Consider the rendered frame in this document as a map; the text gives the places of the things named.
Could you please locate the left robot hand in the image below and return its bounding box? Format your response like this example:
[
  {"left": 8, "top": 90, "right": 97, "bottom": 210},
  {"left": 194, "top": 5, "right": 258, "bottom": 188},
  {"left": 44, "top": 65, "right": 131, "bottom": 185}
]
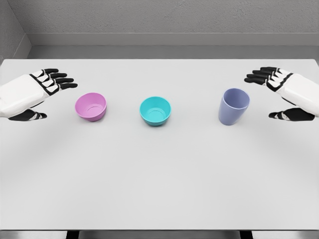
[{"left": 0, "top": 68, "right": 78, "bottom": 122}]

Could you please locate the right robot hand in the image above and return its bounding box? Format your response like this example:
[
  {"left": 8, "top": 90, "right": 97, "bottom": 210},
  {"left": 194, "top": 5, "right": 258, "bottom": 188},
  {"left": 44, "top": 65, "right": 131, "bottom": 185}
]
[{"left": 244, "top": 66, "right": 319, "bottom": 121}]

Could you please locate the pink bowl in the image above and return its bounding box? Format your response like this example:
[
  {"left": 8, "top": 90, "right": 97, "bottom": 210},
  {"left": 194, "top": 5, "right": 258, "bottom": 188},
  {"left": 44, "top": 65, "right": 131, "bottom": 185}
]
[{"left": 74, "top": 92, "right": 107, "bottom": 122}]

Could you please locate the lavender cup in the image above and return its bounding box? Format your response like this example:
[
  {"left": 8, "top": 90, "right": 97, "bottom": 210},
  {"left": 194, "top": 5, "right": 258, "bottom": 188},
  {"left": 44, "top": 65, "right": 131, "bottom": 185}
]
[{"left": 218, "top": 88, "right": 250, "bottom": 126}]

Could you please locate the teal bowl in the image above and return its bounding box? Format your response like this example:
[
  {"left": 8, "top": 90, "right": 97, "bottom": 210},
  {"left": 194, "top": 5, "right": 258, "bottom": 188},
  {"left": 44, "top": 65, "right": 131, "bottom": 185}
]
[{"left": 139, "top": 97, "right": 172, "bottom": 127}]

